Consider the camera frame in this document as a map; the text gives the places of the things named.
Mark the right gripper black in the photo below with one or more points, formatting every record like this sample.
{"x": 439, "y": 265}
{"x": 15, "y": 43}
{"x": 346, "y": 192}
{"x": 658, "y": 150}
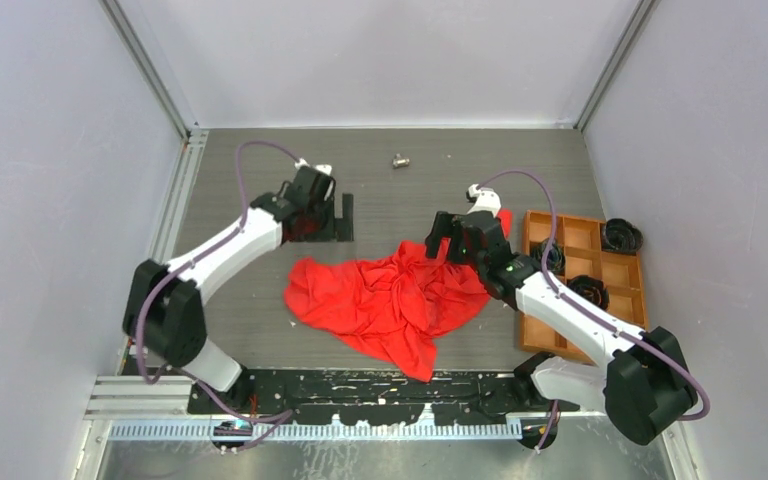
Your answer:
{"x": 446, "y": 225}

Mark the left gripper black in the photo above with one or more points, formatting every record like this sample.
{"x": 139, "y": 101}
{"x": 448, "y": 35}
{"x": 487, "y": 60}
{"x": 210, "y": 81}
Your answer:
{"x": 337, "y": 228}

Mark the silver metal pipe fitting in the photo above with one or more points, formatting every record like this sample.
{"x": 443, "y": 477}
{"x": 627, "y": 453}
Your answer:
{"x": 399, "y": 161}

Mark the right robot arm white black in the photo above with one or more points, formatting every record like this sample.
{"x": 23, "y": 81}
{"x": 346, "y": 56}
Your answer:
{"x": 639, "y": 379}

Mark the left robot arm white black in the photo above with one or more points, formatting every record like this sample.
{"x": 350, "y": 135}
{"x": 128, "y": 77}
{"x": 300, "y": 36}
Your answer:
{"x": 165, "y": 310}

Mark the red cloth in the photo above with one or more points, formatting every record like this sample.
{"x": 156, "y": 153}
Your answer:
{"x": 392, "y": 308}

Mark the orange compartment tray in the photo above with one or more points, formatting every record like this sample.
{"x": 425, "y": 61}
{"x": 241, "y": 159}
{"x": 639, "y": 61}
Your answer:
{"x": 611, "y": 281}

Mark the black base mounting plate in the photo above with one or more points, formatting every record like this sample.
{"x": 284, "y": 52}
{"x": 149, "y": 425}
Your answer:
{"x": 386, "y": 397}

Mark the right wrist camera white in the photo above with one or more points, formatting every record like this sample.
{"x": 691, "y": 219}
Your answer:
{"x": 483, "y": 199}

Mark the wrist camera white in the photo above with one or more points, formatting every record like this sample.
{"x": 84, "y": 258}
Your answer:
{"x": 483, "y": 199}
{"x": 325, "y": 169}

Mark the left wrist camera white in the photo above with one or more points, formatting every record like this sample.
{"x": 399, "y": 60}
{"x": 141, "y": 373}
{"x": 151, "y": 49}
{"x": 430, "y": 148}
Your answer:
{"x": 325, "y": 169}

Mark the slotted cable duct grey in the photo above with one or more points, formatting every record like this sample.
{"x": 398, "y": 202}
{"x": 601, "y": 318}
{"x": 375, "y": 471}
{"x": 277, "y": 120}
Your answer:
{"x": 234, "y": 430}

